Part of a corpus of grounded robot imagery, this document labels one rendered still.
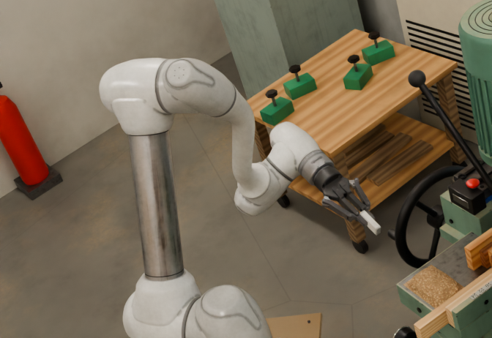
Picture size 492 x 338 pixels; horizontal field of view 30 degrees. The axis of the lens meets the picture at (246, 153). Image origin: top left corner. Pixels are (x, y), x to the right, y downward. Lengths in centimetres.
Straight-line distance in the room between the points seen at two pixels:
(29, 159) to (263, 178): 215
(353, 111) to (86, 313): 135
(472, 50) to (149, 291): 104
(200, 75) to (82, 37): 261
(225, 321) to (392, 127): 184
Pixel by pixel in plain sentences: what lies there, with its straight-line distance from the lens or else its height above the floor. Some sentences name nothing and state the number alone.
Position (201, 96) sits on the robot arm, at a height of 134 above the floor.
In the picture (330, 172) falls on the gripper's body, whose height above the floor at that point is 87.
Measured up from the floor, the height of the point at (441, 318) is 93.
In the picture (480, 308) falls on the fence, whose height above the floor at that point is 92.
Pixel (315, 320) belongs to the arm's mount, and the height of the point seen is 62.
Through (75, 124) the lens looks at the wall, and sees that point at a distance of 480.
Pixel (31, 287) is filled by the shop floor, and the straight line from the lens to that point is 409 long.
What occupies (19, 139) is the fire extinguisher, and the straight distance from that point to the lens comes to 449.
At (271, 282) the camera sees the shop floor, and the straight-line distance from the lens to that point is 358.
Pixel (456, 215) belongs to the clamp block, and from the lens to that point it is 223.
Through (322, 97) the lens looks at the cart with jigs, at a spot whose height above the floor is 53.
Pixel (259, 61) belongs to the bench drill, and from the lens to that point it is 435.
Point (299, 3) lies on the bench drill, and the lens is 414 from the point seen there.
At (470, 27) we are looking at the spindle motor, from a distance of 177.
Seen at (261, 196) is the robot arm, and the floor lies 84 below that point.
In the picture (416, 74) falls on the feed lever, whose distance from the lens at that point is 183.
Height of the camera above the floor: 238
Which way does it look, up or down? 34 degrees down
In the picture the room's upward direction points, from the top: 19 degrees counter-clockwise
